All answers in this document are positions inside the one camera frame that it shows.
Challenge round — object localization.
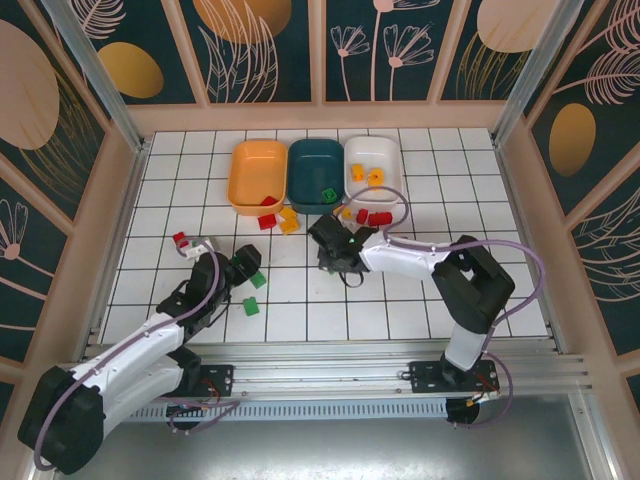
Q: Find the wall panel with white flower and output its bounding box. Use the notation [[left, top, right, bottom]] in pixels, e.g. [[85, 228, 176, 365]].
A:
[[0, 164, 71, 364]]

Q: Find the grey slotted cable duct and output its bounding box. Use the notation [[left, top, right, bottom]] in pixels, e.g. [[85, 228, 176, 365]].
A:
[[117, 402, 449, 421]]

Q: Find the wall panel with orange oval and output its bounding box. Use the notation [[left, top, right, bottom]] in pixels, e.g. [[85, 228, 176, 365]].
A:
[[82, 0, 209, 107], [524, 0, 640, 219]]

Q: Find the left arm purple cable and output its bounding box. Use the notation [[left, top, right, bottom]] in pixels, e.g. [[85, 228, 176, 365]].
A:
[[32, 248, 242, 474]]

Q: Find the wall panel with beige oval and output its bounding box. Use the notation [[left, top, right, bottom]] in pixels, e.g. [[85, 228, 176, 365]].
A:
[[438, 0, 551, 103]]

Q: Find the white plastic container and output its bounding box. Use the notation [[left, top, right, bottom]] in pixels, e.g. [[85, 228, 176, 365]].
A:
[[342, 136, 405, 211]]

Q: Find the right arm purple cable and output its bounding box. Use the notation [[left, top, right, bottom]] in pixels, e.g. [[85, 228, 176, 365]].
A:
[[333, 187, 546, 431]]

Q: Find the wall panel with beige circle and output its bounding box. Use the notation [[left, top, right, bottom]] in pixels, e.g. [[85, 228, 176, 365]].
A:
[[0, 19, 110, 229]]

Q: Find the black round housing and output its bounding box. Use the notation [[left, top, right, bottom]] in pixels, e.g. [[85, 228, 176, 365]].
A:
[[444, 398, 485, 430], [166, 405, 202, 434]]

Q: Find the wall panel with two flowers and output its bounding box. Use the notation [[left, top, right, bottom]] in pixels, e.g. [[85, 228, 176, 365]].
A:
[[323, 0, 469, 105]]

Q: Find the wall panel with large leaf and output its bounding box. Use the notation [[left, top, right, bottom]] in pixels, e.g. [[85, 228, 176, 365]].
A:
[[179, 0, 321, 106]]

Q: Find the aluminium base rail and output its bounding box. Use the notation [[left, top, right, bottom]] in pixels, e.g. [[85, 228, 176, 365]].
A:
[[49, 342, 594, 401]]

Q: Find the teal plastic container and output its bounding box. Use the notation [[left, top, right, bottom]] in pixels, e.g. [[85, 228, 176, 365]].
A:
[[286, 138, 346, 214]]

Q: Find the orange plastic container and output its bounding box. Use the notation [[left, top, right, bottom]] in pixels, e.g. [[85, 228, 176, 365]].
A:
[[226, 139, 289, 217]]

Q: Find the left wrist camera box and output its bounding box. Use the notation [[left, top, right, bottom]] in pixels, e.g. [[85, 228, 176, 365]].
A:
[[185, 236, 224, 260]]

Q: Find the aluminium frame post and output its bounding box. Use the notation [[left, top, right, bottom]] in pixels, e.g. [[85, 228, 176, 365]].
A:
[[492, 0, 584, 144], [39, 0, 151, 154]]

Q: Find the wall panel with feather leaves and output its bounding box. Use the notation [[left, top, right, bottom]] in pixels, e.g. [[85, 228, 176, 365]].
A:
[[568, 184, 640, 357]]

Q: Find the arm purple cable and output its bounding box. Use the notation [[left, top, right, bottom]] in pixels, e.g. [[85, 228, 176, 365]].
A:
[[32, 248, 242, 474], [333, 187, 546, 431]]

